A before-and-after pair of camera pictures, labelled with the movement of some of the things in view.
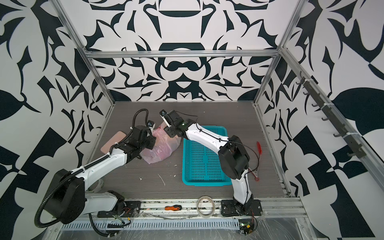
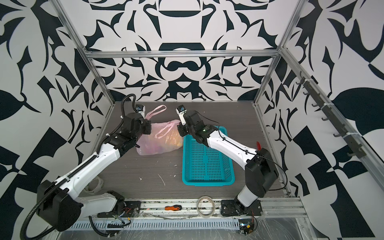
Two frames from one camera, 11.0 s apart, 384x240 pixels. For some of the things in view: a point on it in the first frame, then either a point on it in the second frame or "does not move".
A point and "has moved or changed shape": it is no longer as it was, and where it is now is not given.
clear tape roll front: x=213 y=210 does not move
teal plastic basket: x=201 y=165 does not move
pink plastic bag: x=166 y=145 has moved or changed shape
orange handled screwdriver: x=173 y=208 does not move
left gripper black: x=152 y=140 → x=146 y=123
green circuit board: x=246 y=226 does not move
